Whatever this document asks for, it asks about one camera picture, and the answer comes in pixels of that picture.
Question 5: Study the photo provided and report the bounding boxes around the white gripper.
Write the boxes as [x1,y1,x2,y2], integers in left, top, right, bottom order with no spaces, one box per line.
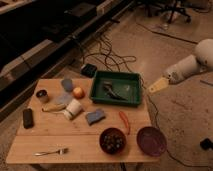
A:
[148,65,184,93]

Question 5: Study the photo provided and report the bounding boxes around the dark grape bunch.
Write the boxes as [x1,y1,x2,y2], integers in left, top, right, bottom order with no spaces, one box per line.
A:
[102,135,123,150]

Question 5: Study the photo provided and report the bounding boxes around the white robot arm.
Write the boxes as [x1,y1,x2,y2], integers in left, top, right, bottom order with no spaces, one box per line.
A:
[148,39,213,93]

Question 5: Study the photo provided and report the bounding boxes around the white paper cup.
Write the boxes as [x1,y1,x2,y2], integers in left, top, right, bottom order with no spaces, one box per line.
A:
[64,99,83,120]

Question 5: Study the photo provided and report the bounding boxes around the small metal cup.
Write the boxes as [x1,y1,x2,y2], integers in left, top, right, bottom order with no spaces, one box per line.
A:
[36,89,49,103]

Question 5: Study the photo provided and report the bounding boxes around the green plastic tray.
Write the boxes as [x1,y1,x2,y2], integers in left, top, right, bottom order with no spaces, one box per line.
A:
[90,71,142,107]

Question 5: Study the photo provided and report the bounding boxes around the red chili pepper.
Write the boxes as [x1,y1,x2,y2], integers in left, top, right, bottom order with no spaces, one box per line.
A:
[119,111,130,135]

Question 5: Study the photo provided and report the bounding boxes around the purple plate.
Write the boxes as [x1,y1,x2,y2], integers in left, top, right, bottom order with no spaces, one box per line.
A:
[136,126,167,157]

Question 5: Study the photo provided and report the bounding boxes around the black box on floor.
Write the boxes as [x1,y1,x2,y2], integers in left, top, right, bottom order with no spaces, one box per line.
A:
[200,138,213,150]

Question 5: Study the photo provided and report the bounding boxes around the black power adapter box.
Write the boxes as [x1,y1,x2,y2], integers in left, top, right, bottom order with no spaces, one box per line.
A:
[81,63,97,78]

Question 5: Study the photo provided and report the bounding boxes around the office chair base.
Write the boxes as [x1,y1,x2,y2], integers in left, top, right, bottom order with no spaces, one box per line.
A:
[146,0,191,24]

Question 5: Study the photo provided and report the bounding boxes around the red bowl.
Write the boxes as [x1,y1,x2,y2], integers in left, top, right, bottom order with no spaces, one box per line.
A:
[99,128,126,155]

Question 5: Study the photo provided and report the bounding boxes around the blue sponge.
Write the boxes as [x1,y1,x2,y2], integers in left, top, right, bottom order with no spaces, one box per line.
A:
[85,109,105,125]

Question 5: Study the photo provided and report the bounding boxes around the red yellow apple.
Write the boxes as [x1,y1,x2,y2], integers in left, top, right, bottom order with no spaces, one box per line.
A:
[73,87,85,99]

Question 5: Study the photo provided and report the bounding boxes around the clear plastic lid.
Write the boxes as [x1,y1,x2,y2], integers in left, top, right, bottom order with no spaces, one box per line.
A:
[55,93,73,105]

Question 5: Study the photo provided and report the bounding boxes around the yellow banana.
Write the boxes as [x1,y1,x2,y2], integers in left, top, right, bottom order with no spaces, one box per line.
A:
[42,104,66,112]

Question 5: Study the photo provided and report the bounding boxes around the silver fork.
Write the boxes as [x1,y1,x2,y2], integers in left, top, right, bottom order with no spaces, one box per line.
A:
[34,148,69,156]

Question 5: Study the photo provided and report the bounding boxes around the black remote control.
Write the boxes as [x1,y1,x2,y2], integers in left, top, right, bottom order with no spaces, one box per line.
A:
[23,108,34,129]

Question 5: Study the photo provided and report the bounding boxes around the black floor cables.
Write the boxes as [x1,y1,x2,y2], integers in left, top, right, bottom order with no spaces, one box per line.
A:
[71,33,138,73]

